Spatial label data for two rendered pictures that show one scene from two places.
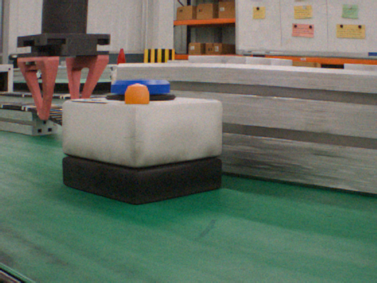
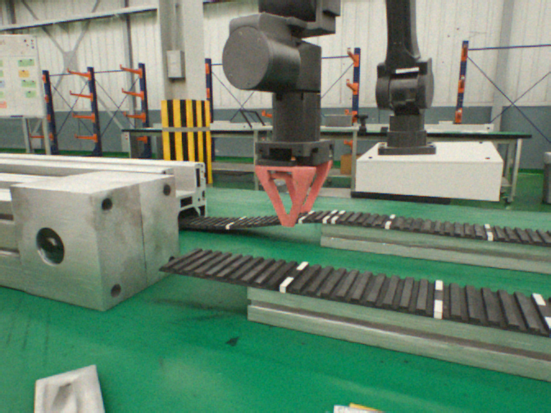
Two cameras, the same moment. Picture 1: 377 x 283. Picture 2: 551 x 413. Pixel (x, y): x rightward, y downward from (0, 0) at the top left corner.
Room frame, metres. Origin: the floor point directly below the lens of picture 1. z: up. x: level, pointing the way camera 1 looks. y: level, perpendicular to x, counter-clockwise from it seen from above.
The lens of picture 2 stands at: (1.14, -0.05, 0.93)
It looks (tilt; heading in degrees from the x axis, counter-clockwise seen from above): 13 degrees down; 158
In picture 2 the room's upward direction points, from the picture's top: straight up
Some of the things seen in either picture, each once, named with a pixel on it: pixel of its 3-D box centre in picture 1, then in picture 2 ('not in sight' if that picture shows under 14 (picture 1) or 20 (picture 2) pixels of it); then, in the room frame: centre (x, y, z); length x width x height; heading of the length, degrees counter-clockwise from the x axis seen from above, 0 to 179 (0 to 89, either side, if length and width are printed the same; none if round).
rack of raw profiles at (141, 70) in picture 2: not in sight; (83, 112); (-9.83, -0.93, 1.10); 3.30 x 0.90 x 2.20; 46
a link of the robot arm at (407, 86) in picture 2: not in sight; (407, 97); (0.45, 0.51, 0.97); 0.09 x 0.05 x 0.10; 126
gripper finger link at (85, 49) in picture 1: (70, 78); (292, 186); (0.71, 0.14, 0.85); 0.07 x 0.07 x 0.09; 47
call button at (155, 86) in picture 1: (140, 93); not in sight; (0.42, 0.03, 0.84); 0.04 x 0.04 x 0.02
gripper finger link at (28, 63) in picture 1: (53, 79); (299, 183); (0.69, 0.15, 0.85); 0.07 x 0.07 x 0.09; 47
